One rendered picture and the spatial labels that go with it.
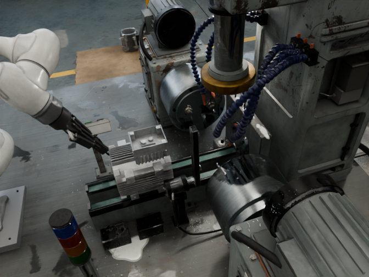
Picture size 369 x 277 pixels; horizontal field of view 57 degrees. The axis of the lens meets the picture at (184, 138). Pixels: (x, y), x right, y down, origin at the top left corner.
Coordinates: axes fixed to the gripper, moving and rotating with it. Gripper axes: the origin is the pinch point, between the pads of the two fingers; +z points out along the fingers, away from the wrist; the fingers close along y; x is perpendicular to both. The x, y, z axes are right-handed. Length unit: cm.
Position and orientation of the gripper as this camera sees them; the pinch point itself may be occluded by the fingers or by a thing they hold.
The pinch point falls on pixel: (99, 146)
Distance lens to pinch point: 125.7
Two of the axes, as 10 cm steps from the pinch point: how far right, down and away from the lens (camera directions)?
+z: 5.3, 5.2, 6.7
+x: -7.9, 5.8, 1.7
